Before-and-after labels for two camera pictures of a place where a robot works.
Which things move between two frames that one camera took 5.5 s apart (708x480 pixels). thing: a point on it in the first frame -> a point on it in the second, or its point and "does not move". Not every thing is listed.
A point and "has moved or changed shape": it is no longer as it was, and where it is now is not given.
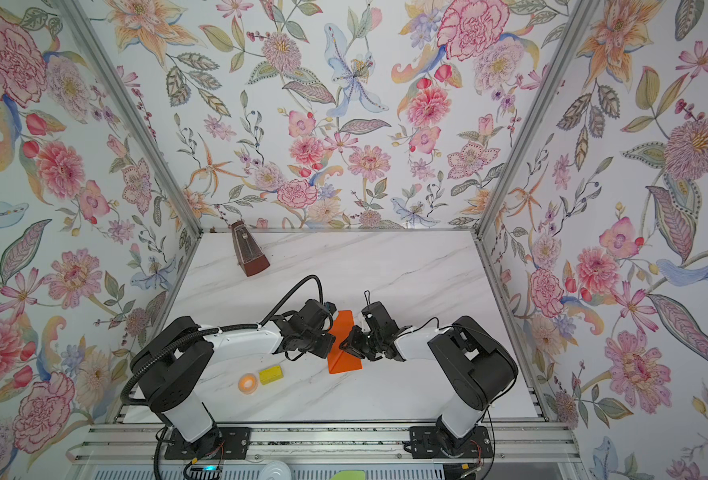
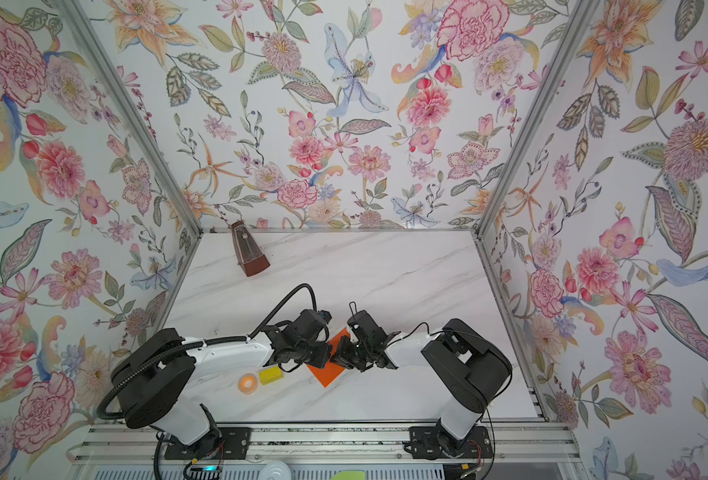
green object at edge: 349,475 does not move
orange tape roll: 248,383 does not move
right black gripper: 353,345 -> 342,354
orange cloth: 338,360 has moved or changed shape
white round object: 275,470 does not move
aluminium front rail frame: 142,444 does not move
